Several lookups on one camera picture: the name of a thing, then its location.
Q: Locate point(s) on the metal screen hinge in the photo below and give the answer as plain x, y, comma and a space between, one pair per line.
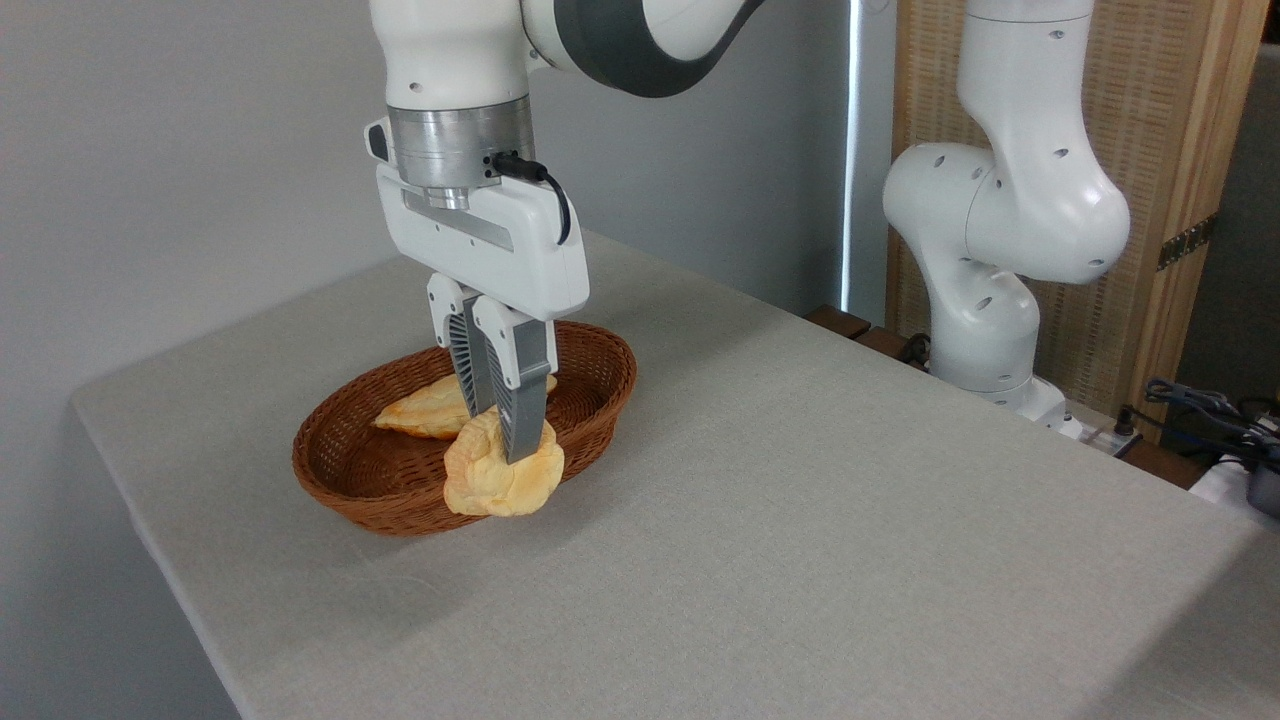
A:
1187, 241

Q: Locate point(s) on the woven wood-framed screen panel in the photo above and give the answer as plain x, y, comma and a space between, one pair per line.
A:
1130, 120

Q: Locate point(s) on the long braided bread loaf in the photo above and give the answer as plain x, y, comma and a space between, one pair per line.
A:
425, 415

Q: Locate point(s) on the brown wicker oval basket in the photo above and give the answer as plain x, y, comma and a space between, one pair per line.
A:
590, 400

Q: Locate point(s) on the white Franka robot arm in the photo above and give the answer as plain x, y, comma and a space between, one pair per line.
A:
1040, 200

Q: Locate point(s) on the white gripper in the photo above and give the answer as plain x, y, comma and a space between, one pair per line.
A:
500, 255

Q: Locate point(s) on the round golden bread roll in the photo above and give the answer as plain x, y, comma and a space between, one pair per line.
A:
490, 480

